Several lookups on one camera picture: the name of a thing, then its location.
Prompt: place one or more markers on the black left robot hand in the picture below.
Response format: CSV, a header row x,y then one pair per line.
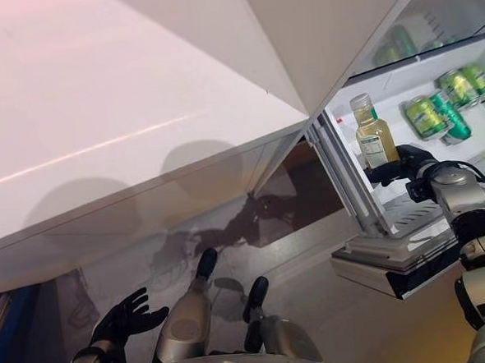
x,y
119,325

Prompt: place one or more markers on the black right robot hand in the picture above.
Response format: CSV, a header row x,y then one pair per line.
x,y
410,159

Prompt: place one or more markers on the yellow drink bottle white cap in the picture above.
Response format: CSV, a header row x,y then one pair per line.
x,y
374,140

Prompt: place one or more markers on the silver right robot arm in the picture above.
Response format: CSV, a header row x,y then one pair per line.
x,y
461,193

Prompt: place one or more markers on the white fridge drawer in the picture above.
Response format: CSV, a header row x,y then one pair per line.
x,y
351,208

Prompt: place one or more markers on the stainless steel fridge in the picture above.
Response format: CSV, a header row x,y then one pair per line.
x,y
421,6

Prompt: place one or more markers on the teal green soda can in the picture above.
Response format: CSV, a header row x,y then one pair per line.
x,y
455,121

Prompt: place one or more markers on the grey left robot leg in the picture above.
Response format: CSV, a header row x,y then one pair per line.
x,y
189,312

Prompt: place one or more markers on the grey robot leg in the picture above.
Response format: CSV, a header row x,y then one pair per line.
x,y
272,332
189,312

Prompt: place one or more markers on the blue board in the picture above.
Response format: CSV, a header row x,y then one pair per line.
x,y
12,327

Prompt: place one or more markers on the grey right robot leg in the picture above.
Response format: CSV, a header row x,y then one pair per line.
x,y
272,332

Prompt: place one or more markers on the white tall cabinet panel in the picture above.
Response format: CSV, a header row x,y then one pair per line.
x,y
319,28

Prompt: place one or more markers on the white counter cabinet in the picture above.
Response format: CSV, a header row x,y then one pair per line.
x,y
100,136

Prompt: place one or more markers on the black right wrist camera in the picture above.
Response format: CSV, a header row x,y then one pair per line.
x,y
418,190

